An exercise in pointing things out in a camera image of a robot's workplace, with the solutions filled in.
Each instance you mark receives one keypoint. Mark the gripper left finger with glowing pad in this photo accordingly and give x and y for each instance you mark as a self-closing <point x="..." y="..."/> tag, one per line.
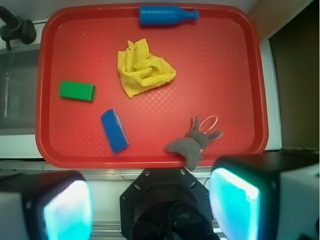
<point x="46" y="206"/>

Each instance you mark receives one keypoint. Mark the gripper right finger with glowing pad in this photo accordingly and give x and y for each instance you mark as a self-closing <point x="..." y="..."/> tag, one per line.
<point x="274" y="195"/>

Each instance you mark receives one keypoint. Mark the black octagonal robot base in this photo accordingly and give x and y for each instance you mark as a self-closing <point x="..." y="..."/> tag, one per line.
<point x="166" y="204"/>

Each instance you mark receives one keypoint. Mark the blue rectangular block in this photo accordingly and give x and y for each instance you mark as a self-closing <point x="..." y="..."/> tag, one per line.
<point x="113" y="129"/>

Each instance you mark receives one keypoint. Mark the green rectangular block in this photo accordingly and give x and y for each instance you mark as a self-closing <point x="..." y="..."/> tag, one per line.
<point x="77" y="91"/>

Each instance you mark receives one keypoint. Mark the grey plush bunny toy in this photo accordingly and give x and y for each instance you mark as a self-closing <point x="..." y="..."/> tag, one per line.
<point x="195" y="142"/>

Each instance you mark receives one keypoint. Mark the grey sink basin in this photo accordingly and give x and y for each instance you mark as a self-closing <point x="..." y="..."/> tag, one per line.
<point x="18" y="92"/>

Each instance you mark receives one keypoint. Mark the red plastic tray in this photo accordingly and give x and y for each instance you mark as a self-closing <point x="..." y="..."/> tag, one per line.
<point x="218" y="72"/>

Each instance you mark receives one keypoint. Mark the yellow crumpled cloth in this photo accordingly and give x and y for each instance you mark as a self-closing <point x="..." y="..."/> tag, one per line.
<point x="141" y="71"/>

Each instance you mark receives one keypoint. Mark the blue plastic bottle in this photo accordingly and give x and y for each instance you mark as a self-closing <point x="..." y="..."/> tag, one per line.
<point x="164" y="15"/>

